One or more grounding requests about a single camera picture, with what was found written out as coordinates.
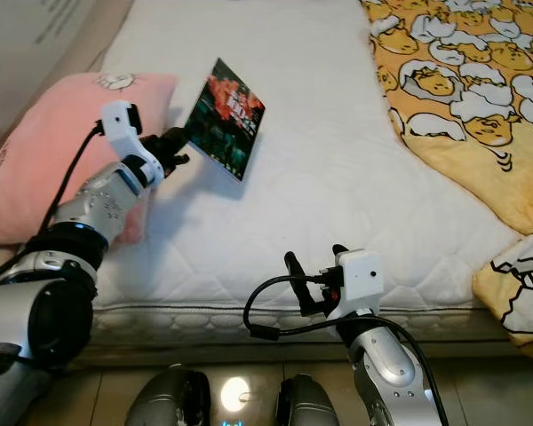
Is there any white quilted mattress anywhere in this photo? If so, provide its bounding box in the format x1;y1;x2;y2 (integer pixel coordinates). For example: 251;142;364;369
0;0;533;343

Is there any dark book with red cover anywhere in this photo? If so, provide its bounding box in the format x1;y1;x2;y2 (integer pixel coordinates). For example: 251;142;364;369
183;58;266;182

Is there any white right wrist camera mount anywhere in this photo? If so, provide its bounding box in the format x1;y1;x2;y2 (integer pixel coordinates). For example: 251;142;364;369
329;249;385;320

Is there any yellow egg print blanket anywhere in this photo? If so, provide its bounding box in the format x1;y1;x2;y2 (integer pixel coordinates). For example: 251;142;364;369
360;0;533;347

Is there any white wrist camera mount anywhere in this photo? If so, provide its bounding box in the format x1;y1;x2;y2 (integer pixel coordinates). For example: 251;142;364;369
329;249;385;320
99;100;161;189

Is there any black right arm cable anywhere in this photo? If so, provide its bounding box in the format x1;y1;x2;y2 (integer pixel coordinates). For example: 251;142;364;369
243;275;449;426

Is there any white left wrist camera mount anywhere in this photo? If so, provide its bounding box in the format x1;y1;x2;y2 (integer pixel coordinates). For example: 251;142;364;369
99;100;161;189

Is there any beige bed base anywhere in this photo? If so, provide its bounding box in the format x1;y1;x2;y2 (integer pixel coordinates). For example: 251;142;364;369
76;340;533;367

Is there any grey robot left leg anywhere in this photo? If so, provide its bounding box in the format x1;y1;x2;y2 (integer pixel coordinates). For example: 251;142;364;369
124;368;210;426

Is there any pink plush pillow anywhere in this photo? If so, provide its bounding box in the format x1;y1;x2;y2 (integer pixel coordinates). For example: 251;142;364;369
0;71;180;245

